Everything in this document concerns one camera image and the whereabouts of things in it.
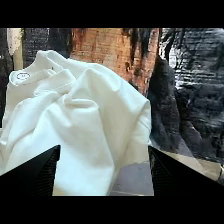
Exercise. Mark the white T-shirt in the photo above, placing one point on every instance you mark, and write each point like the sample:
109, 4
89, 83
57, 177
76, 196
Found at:
83, 116

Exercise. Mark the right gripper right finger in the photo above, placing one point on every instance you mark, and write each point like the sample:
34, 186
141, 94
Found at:
180, 178

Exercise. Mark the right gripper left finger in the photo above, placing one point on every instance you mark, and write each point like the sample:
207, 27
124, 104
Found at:
31, 178

